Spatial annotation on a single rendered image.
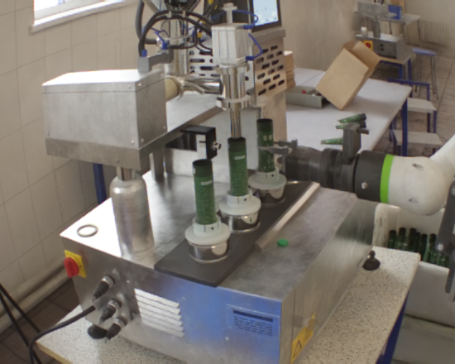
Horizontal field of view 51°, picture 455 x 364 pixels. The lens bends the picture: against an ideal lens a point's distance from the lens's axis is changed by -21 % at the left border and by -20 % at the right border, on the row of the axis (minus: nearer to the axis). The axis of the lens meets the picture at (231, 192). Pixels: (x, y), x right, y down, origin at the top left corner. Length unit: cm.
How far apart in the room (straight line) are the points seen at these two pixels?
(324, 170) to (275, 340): 32
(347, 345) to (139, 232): 50
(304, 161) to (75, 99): 43
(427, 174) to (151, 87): 50
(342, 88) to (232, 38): 180
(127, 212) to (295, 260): 29
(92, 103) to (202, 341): 46
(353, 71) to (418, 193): 173
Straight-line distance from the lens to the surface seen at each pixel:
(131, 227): 99
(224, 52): 92
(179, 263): 95
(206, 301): 94
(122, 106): 90
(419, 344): 181
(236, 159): 98
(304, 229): 105
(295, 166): 104
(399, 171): 98
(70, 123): 101
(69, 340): 125
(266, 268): 94
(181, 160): 129
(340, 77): 267
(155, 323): 105
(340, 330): 122
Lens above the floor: 152
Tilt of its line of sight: 25 degrees down
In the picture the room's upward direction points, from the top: 3 degrees counter-clockwise
